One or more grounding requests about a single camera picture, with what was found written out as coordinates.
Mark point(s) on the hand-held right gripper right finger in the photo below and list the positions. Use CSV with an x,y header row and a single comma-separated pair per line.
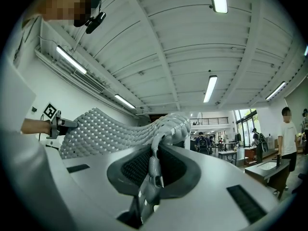
x,y
179,170

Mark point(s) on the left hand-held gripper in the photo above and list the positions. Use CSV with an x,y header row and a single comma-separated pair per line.
x,y
55,125

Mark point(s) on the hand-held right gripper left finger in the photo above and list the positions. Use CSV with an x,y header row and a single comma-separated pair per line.
x,y
131,167

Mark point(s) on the grey perforated bath mat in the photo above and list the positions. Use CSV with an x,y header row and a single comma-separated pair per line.
x,y
108,133

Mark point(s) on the person's left forearm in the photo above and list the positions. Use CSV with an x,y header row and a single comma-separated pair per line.
x,y
36,126

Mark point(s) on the ceiling air vent grille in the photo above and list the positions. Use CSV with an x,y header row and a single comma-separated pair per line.
x,y
89,80

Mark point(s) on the white table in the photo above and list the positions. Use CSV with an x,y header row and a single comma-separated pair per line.
x,y
227,154

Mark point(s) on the person's white shirt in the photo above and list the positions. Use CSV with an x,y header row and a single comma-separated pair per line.
x,y
14,109

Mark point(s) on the black balcony railing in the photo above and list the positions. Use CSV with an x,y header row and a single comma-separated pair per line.
x,y
211,121

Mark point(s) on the brown wooden cabinet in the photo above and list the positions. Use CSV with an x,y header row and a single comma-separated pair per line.
x,y
250,155

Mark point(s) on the white sink basin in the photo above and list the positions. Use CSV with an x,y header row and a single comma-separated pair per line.
x,y
266,166

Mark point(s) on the dark vanity cabinet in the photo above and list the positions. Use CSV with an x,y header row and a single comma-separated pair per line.
x,y
276,177

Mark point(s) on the black faucet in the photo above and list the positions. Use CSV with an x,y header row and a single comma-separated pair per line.
x,y
278,161

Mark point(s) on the person's head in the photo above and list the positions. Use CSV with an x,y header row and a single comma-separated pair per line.
x,y
65,3

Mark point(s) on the small black wall box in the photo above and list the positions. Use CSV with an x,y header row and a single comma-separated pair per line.
x,y
34,109

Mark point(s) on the black head-worn camera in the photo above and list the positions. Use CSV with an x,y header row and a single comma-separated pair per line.
x,y
95,22

